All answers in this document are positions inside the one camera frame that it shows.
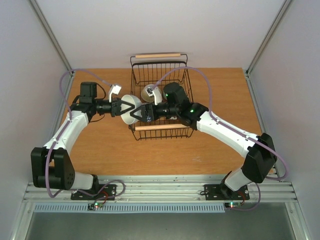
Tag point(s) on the right small circuit board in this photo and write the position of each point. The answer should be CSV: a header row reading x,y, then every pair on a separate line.
x,y
233,205

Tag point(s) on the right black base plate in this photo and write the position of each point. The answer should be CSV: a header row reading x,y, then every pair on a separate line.
x,y
212,192

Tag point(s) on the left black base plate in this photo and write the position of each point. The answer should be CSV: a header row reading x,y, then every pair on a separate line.
x,y
107,191

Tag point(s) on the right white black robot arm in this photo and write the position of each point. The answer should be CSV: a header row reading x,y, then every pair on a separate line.
x,y
258,151

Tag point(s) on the black wire dish rack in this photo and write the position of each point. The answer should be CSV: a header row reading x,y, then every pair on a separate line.
x,y
148,68

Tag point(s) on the plain white ribbed bowl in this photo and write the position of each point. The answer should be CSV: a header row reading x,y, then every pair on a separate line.
x,y
130,103

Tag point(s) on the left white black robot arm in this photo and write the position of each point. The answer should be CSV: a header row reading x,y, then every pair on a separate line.
x,y
51,164

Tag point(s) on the left small circuit board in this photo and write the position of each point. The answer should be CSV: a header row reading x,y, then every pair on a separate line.
x,y
94,206

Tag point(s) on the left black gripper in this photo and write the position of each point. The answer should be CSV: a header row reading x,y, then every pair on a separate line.
x,y
116,107

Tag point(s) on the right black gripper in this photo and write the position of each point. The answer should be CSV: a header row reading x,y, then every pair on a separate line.
x,y
149,112

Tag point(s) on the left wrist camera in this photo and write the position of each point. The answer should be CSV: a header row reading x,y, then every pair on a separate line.
x,y
114,90

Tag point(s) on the yellow patterned bowl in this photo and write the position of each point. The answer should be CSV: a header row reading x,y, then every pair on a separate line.
x,y
145,96

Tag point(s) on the small circuit board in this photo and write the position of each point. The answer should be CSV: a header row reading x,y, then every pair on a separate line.
x,y
233,205
94,206

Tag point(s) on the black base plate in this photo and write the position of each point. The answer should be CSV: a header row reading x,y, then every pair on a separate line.
x,y
212,192
107,191

